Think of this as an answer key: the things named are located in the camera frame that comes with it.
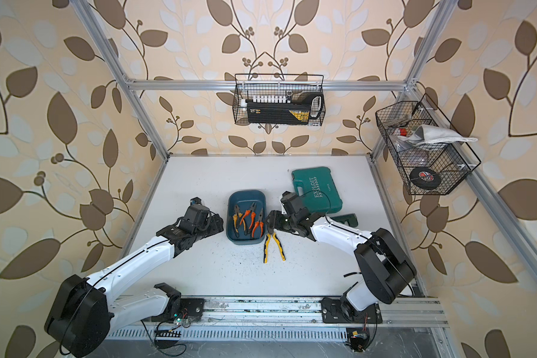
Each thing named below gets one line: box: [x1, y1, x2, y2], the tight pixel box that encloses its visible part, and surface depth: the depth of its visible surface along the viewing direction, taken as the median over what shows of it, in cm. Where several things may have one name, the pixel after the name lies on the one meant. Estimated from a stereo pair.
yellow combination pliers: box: [232, 204, 244, 238], surface depth 96 cm
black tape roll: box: [408, 167, 442, 191], surface depth 73 cm
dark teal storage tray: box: [225, 189, 268, 246], surface depth 97 cm
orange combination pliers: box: [251, 208, 265, 238], surface depth 95 cm
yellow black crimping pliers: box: [263, 226, 287, 264], surface depth 91 cm
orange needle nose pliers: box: [239, 201, 257, 235], surface depth 98 cm
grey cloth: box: [402, 124, 479, 146], surface depth 63 cm
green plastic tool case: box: [291, 167, 344, 215], surface depth 107 cm
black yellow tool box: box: [246, 101, 312, 126], surface depth 86 cm
